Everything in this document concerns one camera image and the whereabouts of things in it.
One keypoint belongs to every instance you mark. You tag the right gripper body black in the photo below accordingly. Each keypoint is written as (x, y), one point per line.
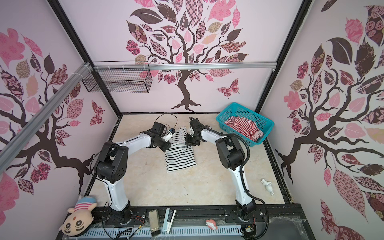
(192, 140)

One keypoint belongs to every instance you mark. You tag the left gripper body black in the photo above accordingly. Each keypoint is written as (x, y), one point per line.
(162, 144)

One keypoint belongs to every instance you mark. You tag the black white striped tank top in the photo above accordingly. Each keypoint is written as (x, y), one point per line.
(179, 156)

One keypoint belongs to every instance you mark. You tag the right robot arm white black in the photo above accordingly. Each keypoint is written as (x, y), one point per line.
(232, 157)

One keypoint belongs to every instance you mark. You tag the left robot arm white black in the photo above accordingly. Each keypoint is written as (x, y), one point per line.
(112, 164)

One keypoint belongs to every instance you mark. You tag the red white striped tank top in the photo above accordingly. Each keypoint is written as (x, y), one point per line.
(246, 127)

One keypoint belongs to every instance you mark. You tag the teal plastic basket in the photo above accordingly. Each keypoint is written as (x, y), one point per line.
(237, 110)

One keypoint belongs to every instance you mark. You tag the white stapler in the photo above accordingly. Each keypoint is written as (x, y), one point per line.
(168, 220)

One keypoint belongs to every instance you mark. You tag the silver rectangular block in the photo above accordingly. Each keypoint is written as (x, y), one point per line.
(154, 223)

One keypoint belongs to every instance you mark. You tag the small white figurine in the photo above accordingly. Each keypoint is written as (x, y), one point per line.
(268, 186)

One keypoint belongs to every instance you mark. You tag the red white teeth toy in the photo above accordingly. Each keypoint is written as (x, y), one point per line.
(211, 224)

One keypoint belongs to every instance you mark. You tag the plush doll head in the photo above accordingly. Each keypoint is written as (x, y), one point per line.
(80, 217)

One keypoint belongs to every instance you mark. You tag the black wire basket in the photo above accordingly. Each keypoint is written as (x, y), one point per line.
(119, 77)

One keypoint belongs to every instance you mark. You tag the aluminium rail back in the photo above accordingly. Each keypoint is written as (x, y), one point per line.
(197, 66)

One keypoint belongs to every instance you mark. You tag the aluminium rail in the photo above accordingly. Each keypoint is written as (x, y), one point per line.
(197, 66)
(12, 149)

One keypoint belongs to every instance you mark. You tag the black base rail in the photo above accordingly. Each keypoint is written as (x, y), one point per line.
(227, 213)

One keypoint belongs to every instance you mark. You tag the aluminium rail left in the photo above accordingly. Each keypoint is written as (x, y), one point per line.
(12, 149)

